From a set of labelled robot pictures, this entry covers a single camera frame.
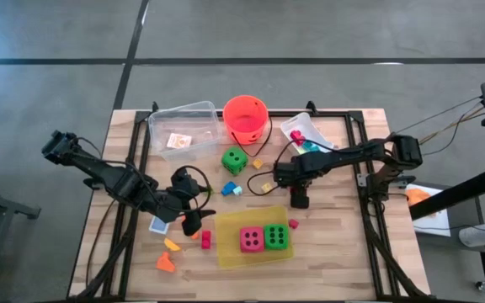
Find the blue playing card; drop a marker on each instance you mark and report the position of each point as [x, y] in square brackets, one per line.
[157, 226]

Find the black caster wheel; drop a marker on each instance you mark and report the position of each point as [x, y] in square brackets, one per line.
[483, 287]

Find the small magenta toy cube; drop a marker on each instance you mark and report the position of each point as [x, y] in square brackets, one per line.
[294, 224]

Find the magenta toy brick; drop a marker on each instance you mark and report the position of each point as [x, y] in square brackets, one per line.
[296, 136]

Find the orange card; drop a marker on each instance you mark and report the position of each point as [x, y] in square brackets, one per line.
[179, 141]

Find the yellow translucent plastic bin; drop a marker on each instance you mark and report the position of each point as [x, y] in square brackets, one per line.
[227, 235]

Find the yellow toy cube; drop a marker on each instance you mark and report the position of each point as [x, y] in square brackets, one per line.
[267, 187]
[257, 163]

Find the pink foam die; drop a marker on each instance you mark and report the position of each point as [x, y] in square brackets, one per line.
[252, 240]

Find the orange stepped toy block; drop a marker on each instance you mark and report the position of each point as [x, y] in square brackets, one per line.
[164, 265]

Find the black diagonal beam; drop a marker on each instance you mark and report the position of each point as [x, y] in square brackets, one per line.
[457, 193]

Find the black aluminium table frame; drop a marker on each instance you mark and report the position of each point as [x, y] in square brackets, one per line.
[335, 113]

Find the teal toy cube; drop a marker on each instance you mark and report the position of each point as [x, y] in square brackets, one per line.
[315, 148]
[307, 146]

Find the large orange toy block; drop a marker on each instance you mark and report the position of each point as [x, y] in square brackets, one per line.
[195, 236]

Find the white side table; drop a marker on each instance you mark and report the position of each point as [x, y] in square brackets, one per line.
[436, 219]

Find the orange cloth object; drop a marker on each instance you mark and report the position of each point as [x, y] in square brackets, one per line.
[417, 197]

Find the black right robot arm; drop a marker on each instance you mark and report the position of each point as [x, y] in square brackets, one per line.
[352, 155]

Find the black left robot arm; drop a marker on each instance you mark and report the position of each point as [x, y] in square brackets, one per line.
[116, 181]

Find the large clear plastic container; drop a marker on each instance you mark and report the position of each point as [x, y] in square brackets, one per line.
[183, 118]

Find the green foam die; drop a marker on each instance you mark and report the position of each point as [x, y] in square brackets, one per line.
[234, 161]
[276, 237]

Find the blue toy block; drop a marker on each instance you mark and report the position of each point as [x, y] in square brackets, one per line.
[227, 189]

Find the orange plastic bucket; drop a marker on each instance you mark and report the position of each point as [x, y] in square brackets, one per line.
[246, 118]

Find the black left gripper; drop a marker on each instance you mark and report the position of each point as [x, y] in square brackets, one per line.
[188, 189]

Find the light cyan toy cube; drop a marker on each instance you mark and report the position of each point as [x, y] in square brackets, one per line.
[238, 191]

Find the small clear plastic container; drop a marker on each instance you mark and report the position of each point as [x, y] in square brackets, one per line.
[305, 122]

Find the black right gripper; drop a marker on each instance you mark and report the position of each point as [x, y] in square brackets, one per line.
[293, 174]

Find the grey metal stand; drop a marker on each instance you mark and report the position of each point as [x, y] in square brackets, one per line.
[6, 208]

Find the red toy brick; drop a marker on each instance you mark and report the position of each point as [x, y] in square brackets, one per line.
[206, 240]

